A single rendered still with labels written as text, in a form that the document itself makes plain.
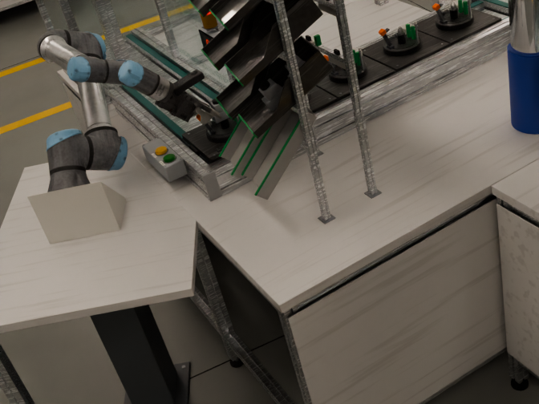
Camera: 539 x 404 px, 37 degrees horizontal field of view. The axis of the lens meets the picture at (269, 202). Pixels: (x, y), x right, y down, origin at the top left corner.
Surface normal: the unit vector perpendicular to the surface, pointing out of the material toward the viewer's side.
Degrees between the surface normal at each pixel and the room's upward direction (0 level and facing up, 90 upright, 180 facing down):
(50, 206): 90
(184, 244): 0
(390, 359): 90
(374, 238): 0
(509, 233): 90
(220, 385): 0
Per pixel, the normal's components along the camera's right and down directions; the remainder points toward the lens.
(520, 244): -0.84, 0.44
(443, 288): 0.49, 0.41
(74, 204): 0.03, 0.57
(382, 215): -0.22, -0.80
